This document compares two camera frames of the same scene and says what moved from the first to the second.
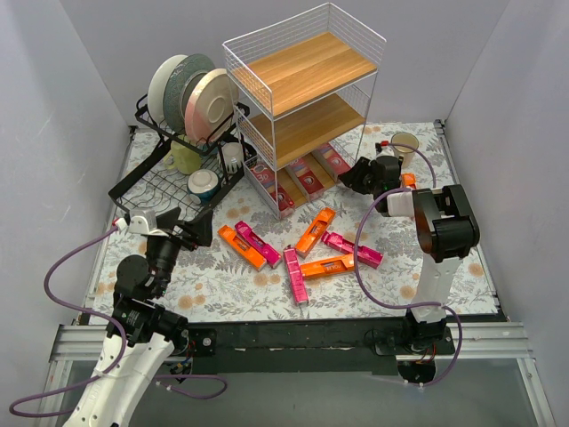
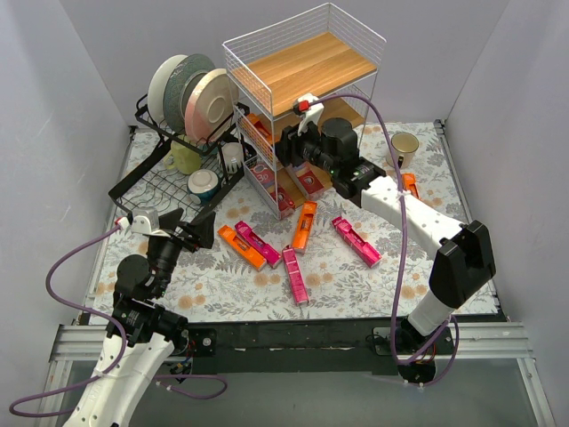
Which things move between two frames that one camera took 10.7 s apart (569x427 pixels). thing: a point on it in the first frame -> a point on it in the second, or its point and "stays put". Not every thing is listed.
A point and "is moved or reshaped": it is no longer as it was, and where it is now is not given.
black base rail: x=380 y=340 stays put
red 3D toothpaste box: x=284 y=203 stays put
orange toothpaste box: x=409 y=180 stays put
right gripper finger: x=364 y=188 -> x=297 y=148
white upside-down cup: x=233 y=157 stays put
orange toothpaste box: x=338 y=264 -> x=257 y=121
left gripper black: x=182 y=231 stays put
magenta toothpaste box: x=364 y=254 is moved or reshaped
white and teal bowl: x=202 y=186 stays put
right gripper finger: x=355 y=176 -> x=284 y=147
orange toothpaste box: x=309 y=240 -> x=305 y=213
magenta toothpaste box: x=295 y=275 stays put
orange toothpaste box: x=242 y=249 stays put
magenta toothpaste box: x=269 y=254 stays put
